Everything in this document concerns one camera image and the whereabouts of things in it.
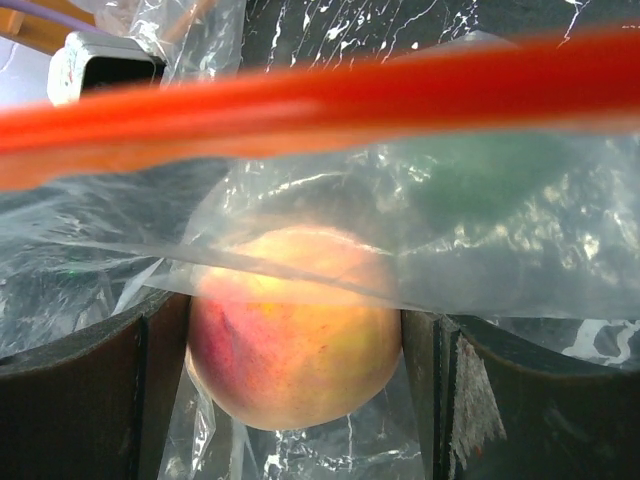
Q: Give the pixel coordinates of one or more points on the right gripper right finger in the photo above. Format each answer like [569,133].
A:
[491,405]

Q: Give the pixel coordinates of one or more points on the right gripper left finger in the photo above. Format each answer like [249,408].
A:
[96,404]

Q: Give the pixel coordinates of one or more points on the fake pink peach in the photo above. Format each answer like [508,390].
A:
[286,354]

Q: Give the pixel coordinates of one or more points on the fake green fruit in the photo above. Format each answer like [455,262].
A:
[480,178]

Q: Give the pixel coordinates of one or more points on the clear zip bag with fruit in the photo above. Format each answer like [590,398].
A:
[300,174]

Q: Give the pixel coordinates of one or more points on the clear zip bag with peppers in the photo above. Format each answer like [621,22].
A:
[198,40]

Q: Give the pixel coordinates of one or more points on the wooden shelf rack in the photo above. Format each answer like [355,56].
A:
[29,31]

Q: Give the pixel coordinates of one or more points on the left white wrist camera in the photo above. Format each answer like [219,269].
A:
[91,61]

